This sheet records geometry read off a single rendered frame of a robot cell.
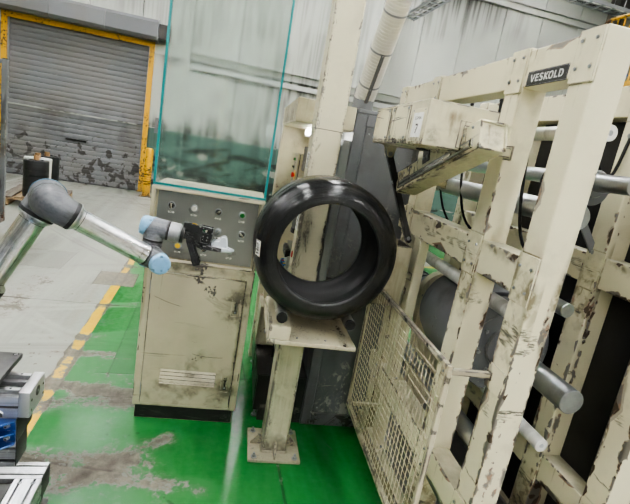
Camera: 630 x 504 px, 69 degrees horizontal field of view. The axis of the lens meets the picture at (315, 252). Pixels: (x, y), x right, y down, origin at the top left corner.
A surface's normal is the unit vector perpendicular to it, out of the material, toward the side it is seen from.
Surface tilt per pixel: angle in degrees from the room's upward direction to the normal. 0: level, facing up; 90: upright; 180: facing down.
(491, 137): 72
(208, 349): 89
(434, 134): 90
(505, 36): 90
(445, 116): 90
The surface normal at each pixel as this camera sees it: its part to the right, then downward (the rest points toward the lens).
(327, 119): 0.14, 0.24
